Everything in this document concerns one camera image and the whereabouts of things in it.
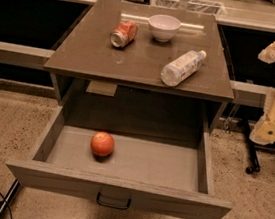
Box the clear plastic water bottle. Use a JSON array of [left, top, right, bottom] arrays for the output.
[[160, 50, 206, 87]]

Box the red apple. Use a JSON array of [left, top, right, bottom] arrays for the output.
[[90, 131, 115, 157]]

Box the black drawer handle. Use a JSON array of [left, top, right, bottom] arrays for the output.
[[96, 192, 132, 210]]

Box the open grey top drawer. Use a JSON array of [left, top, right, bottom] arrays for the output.
[[7, 107, 232, 219]]

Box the grey cabinet with counter top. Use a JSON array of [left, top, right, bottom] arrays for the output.
[[44, 0, 233, 127]]

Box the white bowl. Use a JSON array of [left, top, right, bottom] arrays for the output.
[[148, 14, 181, 42]]

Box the black stand leg with caster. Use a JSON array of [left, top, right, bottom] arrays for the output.
[[242, 119, 261, 175]]

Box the crushed red soda can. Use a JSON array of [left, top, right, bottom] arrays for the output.
[[110, 20, 138, 48]]

